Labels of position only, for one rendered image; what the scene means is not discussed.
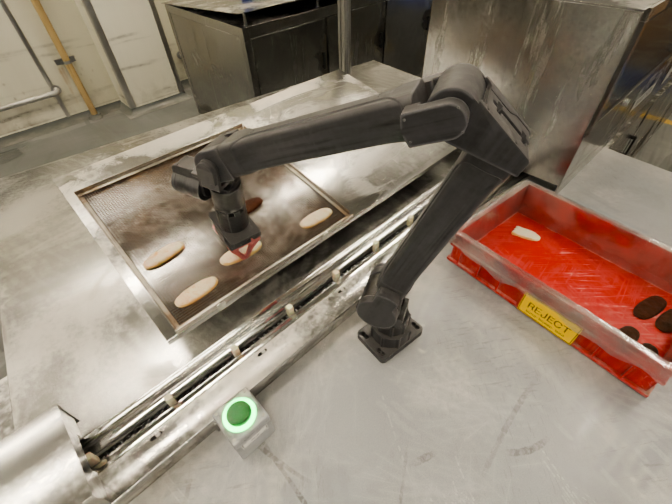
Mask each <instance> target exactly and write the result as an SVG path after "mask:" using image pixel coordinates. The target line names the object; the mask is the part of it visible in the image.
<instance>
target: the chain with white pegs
mask: <svg viewBox="0 0 672 504"><path fill-rule="evenodd" d="M419 215H420V214H419ZM419 215H418V216H419ZM418 216H416V217H415V218H414V216H412V215H411V214H410V215H408V216H407V223H406V225H404V226H403V227H402V228H401V229H399V230H398V231H396V232H395V233H394V234H392V235H391V236H390V237H389V238H387V239H386V240H384V241H383V243H380V244H379V241H377V240H375V241H373V244H372V250H371V251H370V252H368V253H367V254H366V255H365V256H363V258H361V259H359V260H358V261H357V262H356V263H354V264H353V265H351V266H350V267H349V268H347V269H346V270H345V271H343V272H342V273H341V274H340V272H339V271H338V270H337V269H336V270H334V271H333V272H332V274H333V280H331V281H330V282H329V283H327V284H326V285H325V286H323V287H322V288H321V289H319V290H318V291H317V292H315V293H314V294H313V295H311V296H310V298H308V299H306V300H305V301H304V302H302V304H300V305H298V306H297V307H296V308H293V306H292V305H291V304H288V305H287V306H286V312H287V314H286V315H285V316H284V317H282V318H281V319H280V320H278V321H277V322H276V323H275V324H273V325H272V326H270V327H269V328H268V329H266V330H265V332H262V333H261V334H260V335H258V336H257V337H256V338H255V339H253V340H252V341H251V342H249V343H248V344H247V345H246V346H244V347H243V348H241V349H240V350H239V348H238V346H237V345H236V344H234V345H233V346H232V347H230V349H231V351H232V353H233V355H232V356H231V357H229V358H228V359H227V360H225V362H224V363H221V364H220V365H219V366H217V367H216V368H215V369H213V371H211V372H209V373H208V374H207V375H205V376H204V377H203V378H202V379H200V380H199V381H197V382H196V383H195V384H194V385H192V386H191V387H190V388H188V389H187V390H186V391H184V392H183V393H182V394H180V395H179V396H178V397H177V398H174V397H173V396H172V394H171V393H168V394H167V395H165V396H164V397H163V398H164V400H165V401H166V403H167V405H166V406H165V407H163V408H162V409H160V410H159V411H158V412H156V413H155V414H154V415H152V417H150V418H148V419H147V420H146V421H144V422H143V423H142V424H140V425H139V426H138V428H135V429H134V430H133V431H131V432H130V433H129V434H127V435H126V436H125V437H124V438H122V439H121V440H119V441H118V442H117V443H115V444H114V445H113V446H111V447H110V449H107V450H106V451H105V452H103V453H102V454H101V455H99V456H96V455H94V454H93V453H91V452H88V453H87V454H86V458H87V460H88V463H89V465H90V467H91V468H92V467H93V466H94V465H96V464H97V463H98V462H100V461H101V460H102V458H103V457H104V456H105V457H106V456H108V455H109V454H110V452H112V451H114V450H115V449H117V447H118V445H120V446H121V445H122V444H123V443H124V442H125V441H126V440H129V439H130V438H131V436H132V435H133V434H134V435H135V434H136V433H138V432H139V430H142V429H143V428H144V427H146V424H150V423H151V422H152V420H154V419H156V418H157V417H159V414H163V413H164V412H165V411H166V410H167V409H169V408H171V407H172V406H173V405H174V404H176V403H177V402H178V401H179V400H180V399H182V398H184V395H188V394H189V393H190V392H191V391H192V390H194V389H195V388H197V387H196V386H197V385H201V384H202V382H204V381H206V380H207V379H208V377H211V376H212V375H214V373H215V372H218V371H219V369H220V368H223V367H224V366H225V365H226V364H228V363H230V360H233V359H235V358H236V357H237V356H239V355H240V354H241V352H244V351H245V350H246V349H247V348H249V347H251V344H254V343H256V341H258V340H260V339H261V337H264V336H265V335H266V334H267V333H269V332H270V330H272V329H274V328H275V327H276V326H278V325H279V324H280V322H283V321H285V319H287V318H289V317H290V316H291V315H293V314H294V312H296V311H298V310H297V309H300V308H302V306H304V305H306V303H307V302H310V301H311V299H314V298H315V297H314V296H317V295H319V293H321V292H323V291H322V290H325V289H327V287H329V286H331V285H330V284H333V283H335V282H336V281H337V280H338V279H340V278H341V277H342V276H344V275H345V274H346V273H348V272H349V270H352V269H353V267H356V266H357V264H359V263H360V262H362V261H363V260H364V259H366V258H367V257H369V256H370V255H371V254H373V253H374V252H375V251H377V250H378V249H379V248H380V247H382V246H383V245H384V244H386V243H387V242H388V241H390V240H391V239H392V238H393V237H395V236H396V235H398V234H399V233H400V232H401V231H402V230H404V229H405V228H407V227H408V226H409V225H411V224H412V223H413V222H415V221H416V219H417V217H418ZM413 218H414V219H413Z"/></svg>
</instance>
